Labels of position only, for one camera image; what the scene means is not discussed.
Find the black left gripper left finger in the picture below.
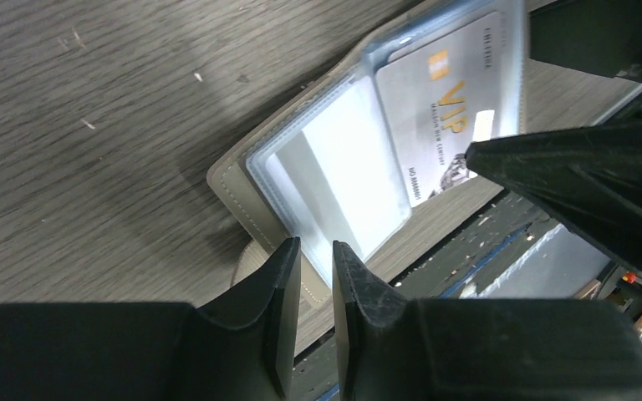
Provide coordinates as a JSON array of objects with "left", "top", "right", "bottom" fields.
[{"left": 0, "top": 237, "right": 300, "bottom": 400}]

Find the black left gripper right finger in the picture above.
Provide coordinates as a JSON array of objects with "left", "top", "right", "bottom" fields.
[{"left": 333, "top": 241, "right": 642, "bottom": 400}]

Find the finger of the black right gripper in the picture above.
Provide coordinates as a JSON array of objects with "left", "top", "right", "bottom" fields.
[
  {"left": 529, "top": 0, "right": 642, "bottom": 83},
  {"left": 466, "top": 119, "right": 642, "bottom": 274}
]

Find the card with magnetic stripe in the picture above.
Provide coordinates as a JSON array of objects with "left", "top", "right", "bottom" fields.
[{"left": 264, "top": 76, "right": 410, "bottom": 268}]

